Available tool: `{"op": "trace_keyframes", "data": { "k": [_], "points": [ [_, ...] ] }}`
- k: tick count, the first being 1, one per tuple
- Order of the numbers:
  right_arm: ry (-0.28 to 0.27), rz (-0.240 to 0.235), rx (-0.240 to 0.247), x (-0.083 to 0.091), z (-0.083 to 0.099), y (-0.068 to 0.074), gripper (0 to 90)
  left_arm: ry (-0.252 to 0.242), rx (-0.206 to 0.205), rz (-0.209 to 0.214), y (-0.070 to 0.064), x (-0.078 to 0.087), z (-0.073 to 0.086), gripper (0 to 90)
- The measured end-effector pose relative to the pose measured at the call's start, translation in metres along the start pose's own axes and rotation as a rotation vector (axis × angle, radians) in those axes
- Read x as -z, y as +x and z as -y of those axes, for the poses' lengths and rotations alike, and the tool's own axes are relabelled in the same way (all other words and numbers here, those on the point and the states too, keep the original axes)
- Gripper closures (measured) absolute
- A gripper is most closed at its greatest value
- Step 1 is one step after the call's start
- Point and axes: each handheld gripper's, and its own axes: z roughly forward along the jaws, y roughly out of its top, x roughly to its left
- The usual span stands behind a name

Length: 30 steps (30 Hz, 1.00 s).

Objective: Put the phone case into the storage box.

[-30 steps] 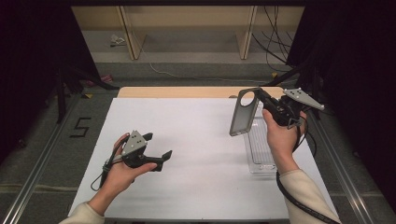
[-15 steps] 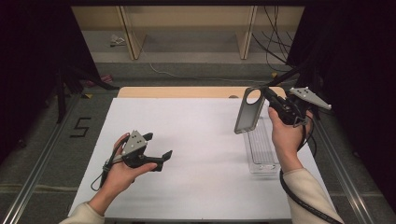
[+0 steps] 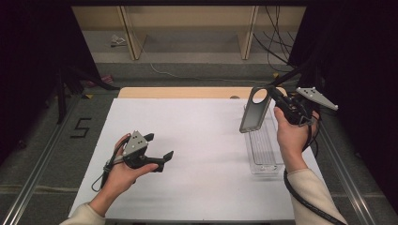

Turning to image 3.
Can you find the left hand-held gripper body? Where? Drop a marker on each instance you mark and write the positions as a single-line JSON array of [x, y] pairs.
[[136, 146]]

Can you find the clear plastic bin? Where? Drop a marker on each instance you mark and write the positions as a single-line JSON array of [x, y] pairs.
[[266, 150]]

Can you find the crumpled grey wrapper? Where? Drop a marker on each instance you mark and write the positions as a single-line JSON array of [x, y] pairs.
[[117, 40]]

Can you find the person's right hand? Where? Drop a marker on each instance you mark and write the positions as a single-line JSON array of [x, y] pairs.
[[292, 140]]

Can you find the clear grey phone case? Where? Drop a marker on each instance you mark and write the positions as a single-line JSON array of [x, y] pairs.
[[253, 115]]

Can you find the person's left hand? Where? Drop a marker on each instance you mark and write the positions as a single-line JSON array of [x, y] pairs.
[[120, 178]]

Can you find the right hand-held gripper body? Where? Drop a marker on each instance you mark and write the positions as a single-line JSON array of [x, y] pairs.
[[297, 109]]

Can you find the black metal stand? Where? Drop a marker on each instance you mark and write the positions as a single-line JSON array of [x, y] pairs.
[[291, 75], [62, 93]]

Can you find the wooden shelf unit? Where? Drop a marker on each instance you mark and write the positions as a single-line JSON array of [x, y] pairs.
[[187, 18]]

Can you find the small pink item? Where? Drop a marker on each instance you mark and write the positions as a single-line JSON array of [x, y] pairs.
[[104, 79]]

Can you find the aluminium floor rail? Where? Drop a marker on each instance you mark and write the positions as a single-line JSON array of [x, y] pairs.
[[344, 175], [37, 178]]

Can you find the black curtain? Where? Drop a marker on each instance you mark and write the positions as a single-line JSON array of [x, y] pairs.
[[353, 47], [34, 47]]

